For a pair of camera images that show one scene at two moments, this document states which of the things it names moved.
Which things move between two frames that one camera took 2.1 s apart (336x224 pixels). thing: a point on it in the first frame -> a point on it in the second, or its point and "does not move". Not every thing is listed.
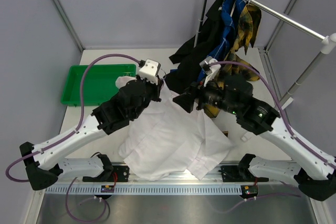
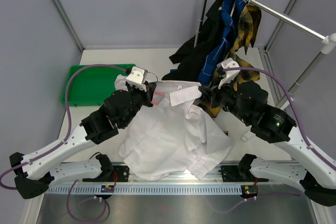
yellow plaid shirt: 248,29 does not move
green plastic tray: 99,86 does not move
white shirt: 164,140 does not move
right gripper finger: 186,100 -> 207,92
